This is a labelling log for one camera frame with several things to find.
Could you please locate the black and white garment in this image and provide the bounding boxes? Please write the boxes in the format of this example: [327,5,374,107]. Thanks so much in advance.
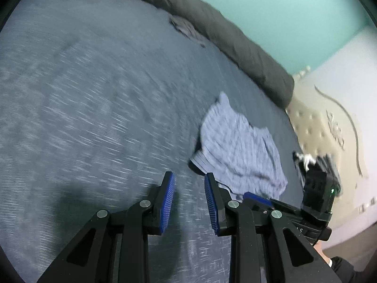
[292,151,342,196]

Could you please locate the white bedpost finial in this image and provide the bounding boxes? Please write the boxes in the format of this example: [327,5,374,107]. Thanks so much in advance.
[295,66,312,79]

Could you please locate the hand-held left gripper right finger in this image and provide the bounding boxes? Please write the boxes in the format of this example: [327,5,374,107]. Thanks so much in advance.
[204,172,339,283]

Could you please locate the blue-grey bedspread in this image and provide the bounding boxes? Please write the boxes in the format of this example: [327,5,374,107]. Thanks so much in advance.
[0,0,307,283]

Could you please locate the small grey garment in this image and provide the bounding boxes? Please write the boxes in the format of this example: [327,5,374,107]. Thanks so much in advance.
[169,15,207,48]

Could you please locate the person's right hand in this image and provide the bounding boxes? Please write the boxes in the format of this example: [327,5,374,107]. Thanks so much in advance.
[315,242,333,268]

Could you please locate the person's right forearm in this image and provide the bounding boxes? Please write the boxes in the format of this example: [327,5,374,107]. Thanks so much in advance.
[328,256,367,283]

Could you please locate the blue plaid pants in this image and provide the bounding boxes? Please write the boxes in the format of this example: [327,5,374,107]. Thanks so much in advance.
[190,91,288,199]

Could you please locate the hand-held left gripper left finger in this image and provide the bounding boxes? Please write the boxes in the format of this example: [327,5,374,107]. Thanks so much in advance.
[37,171,175,283]

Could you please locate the cream tufted headboard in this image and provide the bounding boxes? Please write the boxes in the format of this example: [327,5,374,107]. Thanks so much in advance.
[285,75,372,221]

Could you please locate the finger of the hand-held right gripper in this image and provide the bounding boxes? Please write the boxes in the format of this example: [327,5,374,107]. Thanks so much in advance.
[244,191,302,227]

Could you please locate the dark grey rolled duvet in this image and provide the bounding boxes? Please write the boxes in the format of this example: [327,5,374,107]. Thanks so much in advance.
[79,0,295,109]

